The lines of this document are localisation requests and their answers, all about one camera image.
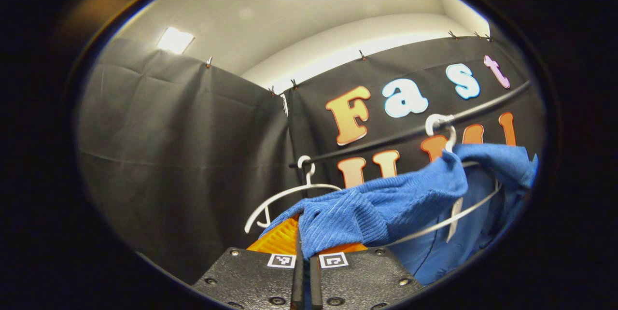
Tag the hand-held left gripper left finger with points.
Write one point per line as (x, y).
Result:
(251, 276)

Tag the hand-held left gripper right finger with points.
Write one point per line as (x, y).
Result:
(367, 276)

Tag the white plastic clothes hanger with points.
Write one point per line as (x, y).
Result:
(451, 138)
(307, 178)

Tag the black clothes rack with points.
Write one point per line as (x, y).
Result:
(468, 112)

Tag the white paper garment tag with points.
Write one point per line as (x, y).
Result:
(454, 218)

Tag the plain black backdrop cloth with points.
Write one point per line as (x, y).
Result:
(169, 155)

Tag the ceiling light panel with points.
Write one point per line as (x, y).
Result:
(175, 39)

